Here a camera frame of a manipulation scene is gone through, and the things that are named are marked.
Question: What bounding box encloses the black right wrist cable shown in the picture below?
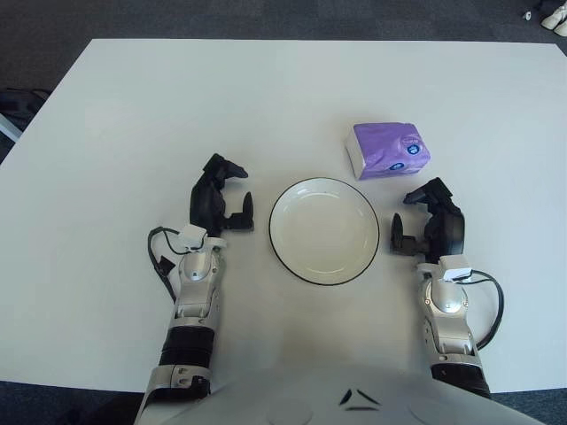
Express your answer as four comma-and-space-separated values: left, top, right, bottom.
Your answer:
451, 270, 506, 351

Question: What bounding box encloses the white plate with black rim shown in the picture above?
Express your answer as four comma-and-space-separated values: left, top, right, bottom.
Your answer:
268, 177, 382, 285

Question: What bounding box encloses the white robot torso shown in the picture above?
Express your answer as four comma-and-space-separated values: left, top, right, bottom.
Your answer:
136, 362, 567, 425

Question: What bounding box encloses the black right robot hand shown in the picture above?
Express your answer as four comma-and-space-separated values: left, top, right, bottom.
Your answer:
388, 177, 467, 259

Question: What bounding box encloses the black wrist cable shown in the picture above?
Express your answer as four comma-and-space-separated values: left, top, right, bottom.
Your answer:
451, 270, 506, 351
147, 226, 209, 306

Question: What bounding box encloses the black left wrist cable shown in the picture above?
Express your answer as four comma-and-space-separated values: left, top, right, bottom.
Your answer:
147, 226, 209, 306

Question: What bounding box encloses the white side desk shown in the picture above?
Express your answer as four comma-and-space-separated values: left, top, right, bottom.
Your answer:
0, 113, 22, 143

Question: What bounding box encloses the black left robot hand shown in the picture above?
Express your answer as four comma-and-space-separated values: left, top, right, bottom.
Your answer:
189, 152, 257, 238

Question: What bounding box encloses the black bag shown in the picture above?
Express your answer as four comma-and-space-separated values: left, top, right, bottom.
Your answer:
0, 88, 52, 129

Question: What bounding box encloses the purple tissue paper pack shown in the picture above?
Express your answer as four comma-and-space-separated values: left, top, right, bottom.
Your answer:
343, 122, 431, 182

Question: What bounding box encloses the white shoe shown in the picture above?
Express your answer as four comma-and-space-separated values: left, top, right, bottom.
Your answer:
543, 1, 567, 30

